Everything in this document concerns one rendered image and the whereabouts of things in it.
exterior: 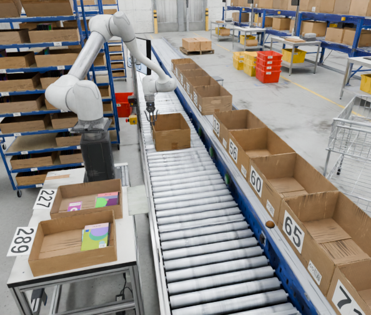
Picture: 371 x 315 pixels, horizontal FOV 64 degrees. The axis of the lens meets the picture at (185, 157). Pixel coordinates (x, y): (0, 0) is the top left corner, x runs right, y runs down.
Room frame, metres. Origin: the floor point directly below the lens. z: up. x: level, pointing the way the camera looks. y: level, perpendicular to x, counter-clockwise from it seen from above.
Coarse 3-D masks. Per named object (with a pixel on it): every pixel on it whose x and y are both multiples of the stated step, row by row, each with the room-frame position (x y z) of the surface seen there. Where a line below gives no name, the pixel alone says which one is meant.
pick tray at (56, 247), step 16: (48, 224) 1.23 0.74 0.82; (64, 224) 1.25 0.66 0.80; (80, 224) 1.27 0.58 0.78; (112, 224) 1.29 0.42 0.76; (48, 240) 1.18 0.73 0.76; (64, 240) 1.18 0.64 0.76; (80, 240) 1.18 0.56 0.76; (112, 240) 1.17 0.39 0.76; (32, 256) 1.02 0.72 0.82; (48, 256) 1.07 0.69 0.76; (64, 256) 0.99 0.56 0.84; (80, 256) 1.00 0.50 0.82; (96, 256) 1.02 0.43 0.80; (112, 256) 1.04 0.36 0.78; (32, 272) 0.96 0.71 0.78; (48, 272) 0.97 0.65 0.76
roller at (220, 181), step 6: (210, 180) 1.73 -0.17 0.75; (216, 180) 1.73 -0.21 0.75; (222, 180) 1.73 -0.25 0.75; (162, 186) 1.67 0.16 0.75; (168, 186) 1.67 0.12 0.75; (174, 186) 1.67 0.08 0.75; (180, 186) 1.67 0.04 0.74; (186, 186) 1.68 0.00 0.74; (192, 186) 1.68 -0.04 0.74; (198, 186) 1.69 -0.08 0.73
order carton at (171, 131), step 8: (152, 120) 2.56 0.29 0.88; (160, 120) 2.58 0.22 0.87; (168, 120) 2.59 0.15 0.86; (176, 120) 2.61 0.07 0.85; (184, 120) 2.46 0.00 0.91; (152, 128) 2.33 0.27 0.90; (160, 128) 2.58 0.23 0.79; (168, 128) 2.59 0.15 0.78; (176, 128) 2.61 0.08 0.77; (184, 128) 2.46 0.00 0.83; (160, 136) 2.19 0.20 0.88; (168, 136) 2.20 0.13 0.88; (176, 136) 2.21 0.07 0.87; (184, 136) 2.23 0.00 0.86; (160, 144) 2.19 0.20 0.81; (168, 144) 2.20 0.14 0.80; (176, 144) 2.22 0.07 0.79; (184, 144) 2.23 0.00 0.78
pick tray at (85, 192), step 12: (108, 180) 1.61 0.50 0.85; (120, 180) 1.61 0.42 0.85; (60, 192) 1.55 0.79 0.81; (72, 192) 1.57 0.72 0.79; (84, 192) 1.58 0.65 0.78; (96, 192) 1.60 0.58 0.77; (108, 192) 1.60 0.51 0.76; (120, 192) 1.60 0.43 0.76; (60, 204) 1.49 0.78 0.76; (84, 204) 1.48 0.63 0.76; (120, 204) 1.36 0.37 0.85; (60, 216) 1.29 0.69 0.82; (120, 216) 1.35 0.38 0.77
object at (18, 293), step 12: (132, 216) 1.75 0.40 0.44; (84, 276) 0.99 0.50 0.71; (96, 276) 1.00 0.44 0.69; (132, 276) 1.03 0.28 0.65; (12, 288) 0.93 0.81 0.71; (24, 288) 0.94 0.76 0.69; (36, 288) 0.95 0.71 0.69; (60, 288) 1.37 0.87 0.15; (132, 288) 1.03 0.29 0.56; (24, 300) 0.94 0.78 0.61; (36, 300) 1.08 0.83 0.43; (132, 300) 1.05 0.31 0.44; (24, 312) 0.94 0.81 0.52; (36, 312) 0.99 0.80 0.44; (60, 312) 0.99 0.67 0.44; (72, 312) 0.99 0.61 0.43; (84, 312) 0.99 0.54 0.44; (96, 312) 0.99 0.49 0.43; (108, 312) 1.00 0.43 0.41; (144, 312) 1.18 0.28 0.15
